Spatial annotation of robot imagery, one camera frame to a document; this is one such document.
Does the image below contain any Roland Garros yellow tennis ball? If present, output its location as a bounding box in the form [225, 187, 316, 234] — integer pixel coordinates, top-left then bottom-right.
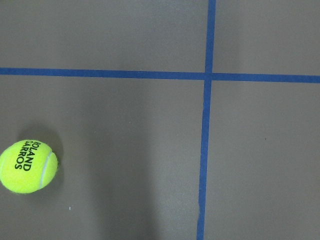
[0, 139, 59, 194]

